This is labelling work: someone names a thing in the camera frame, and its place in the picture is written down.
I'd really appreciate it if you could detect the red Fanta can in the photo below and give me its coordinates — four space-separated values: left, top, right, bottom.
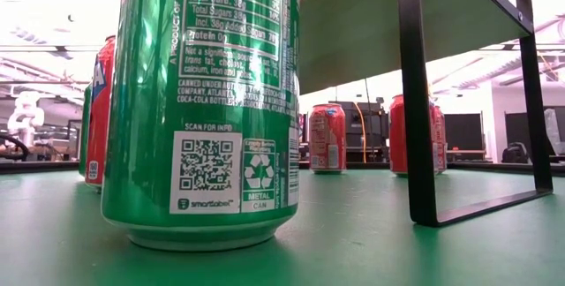
388 94 408 177
430 103 448 176
307 102 348 176
84 34 117 189

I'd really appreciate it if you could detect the black equipment cabinet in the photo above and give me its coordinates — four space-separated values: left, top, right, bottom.
328 100 389 163

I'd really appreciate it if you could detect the green table mat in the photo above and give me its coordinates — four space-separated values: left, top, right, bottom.
0 169 565 286

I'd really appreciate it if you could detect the wooden board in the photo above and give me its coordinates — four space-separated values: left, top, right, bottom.
298 0 555 229

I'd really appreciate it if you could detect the black partition panel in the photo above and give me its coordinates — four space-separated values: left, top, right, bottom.
444 113 485 151
505 111 546 151

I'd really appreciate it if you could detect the black bag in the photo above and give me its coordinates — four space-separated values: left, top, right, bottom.
501 142 530 164

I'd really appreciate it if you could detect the clear plastic bag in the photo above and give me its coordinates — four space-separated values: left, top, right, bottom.
543 108 565 157

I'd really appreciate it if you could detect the orange hanging cable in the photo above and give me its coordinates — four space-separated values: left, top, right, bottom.
352 102 368 163

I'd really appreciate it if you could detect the black aluminium rig frame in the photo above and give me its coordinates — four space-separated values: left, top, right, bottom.
0 159 565 177

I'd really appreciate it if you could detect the black vacuum hose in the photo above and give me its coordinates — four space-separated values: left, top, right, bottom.
0 133 31 162

